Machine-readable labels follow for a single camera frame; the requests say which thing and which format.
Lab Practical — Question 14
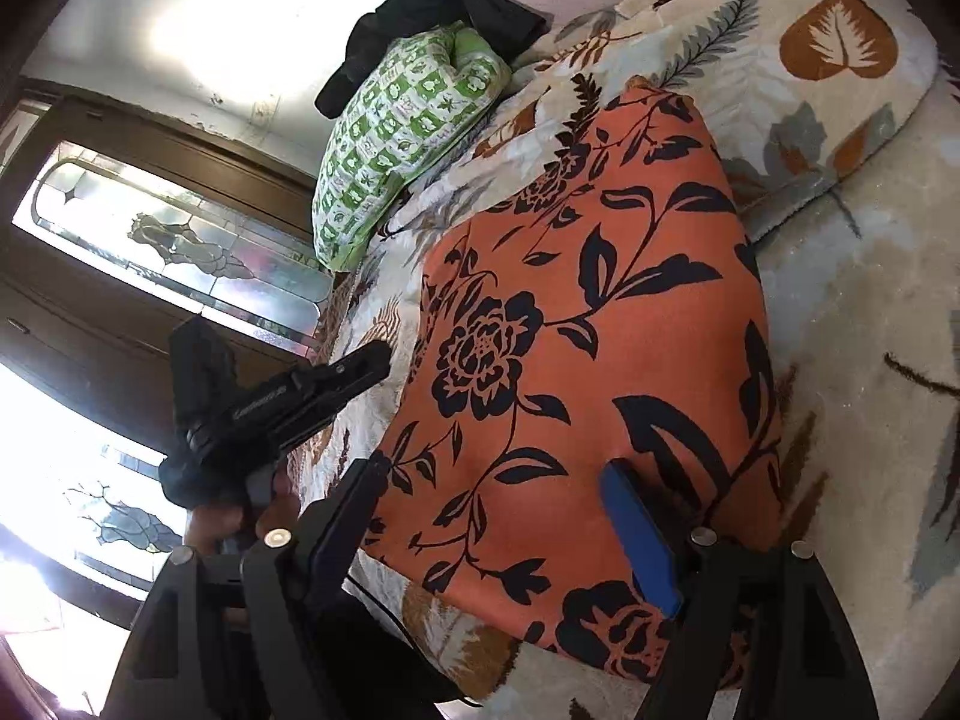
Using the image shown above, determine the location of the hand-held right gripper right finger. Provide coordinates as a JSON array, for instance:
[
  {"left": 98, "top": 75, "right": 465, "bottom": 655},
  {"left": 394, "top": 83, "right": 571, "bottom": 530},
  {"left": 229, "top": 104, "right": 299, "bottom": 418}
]
[{"left": 602, "top": 460, "right": 880, "bottom": 720}]

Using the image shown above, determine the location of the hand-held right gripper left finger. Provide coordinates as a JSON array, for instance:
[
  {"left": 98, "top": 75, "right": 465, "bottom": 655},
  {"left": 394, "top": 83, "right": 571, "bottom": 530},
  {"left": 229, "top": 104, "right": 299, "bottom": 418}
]
[{"left": 105, "top": 456, "right": 422, "bottom": 720}]

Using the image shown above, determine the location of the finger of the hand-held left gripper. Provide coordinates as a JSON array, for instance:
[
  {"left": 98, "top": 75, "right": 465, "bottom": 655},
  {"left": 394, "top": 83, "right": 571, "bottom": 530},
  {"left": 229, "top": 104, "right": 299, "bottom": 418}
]
[{"left": 330, "top": 340, "right": 393, "bottom": 412}]

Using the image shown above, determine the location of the orange floral garment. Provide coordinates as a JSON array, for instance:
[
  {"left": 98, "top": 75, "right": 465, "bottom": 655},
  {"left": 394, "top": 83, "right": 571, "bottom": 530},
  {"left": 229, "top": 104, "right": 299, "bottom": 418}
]
[{"left": 358, "top": 86, "right": 785, "bottom": 680}]

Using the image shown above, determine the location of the person's left hand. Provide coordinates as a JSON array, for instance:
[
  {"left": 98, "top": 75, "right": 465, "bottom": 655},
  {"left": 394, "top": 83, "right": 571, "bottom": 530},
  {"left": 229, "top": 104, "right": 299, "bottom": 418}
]
[{"left": 184, "top": 469, "right": 301, "bottom": 545}]

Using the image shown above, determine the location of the wooden wardrobe with glass doors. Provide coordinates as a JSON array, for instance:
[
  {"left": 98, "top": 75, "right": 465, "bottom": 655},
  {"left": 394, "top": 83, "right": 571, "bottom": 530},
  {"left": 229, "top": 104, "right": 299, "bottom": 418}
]
[{"left": 0, "top": 75, "right": 338, "bottom": 631}]

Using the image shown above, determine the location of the green checkered pillow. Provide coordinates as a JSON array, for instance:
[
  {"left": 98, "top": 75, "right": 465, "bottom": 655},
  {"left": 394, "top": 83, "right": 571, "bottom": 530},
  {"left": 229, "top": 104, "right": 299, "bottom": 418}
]
[{"left": 311, "top": 26, "right": 513, "bottom": 271}]

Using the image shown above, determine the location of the leaf print fleece blanket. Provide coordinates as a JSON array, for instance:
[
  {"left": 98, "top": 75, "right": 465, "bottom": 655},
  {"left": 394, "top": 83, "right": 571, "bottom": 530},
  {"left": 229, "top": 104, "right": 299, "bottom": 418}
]
[{"left": 285, "top": 0, "right": 960, "bottom": 720}]

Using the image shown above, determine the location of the black clothing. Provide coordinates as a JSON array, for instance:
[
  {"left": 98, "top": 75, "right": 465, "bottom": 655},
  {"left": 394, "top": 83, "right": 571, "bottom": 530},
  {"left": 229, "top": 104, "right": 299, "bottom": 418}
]
[{"left": 315, "top": 0, "right": 547, "bottom": 119}]

